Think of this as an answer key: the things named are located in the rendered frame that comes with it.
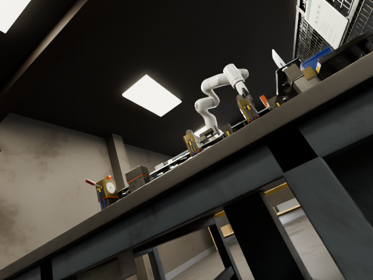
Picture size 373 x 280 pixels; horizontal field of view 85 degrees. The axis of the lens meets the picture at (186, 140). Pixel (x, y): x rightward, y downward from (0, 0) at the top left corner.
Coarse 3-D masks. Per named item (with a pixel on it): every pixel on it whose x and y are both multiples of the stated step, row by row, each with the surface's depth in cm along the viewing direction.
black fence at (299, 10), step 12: (300, 0) 124; (360, 0) 86; (300, 12) 130; (348, 12) 96; (360, 12) 90; (348, 24) 99; (360, 24) 94; (312, 36) 134; (348, 36) 106; (300, 48) 159; (312, 48) 142; (324, 48) 129; (300, 60) 169
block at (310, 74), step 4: (308, 68) 103; (304, 72) 103; (308, 72) 102; (312, 72) 102; (304, 76) 103; (308, 76) 102; (312, 76) 101; (316, 76) 101; (308, 80) 102; (312, 80) 101; (316, 80) 100; (320, 80) 99; (312, 84) 100
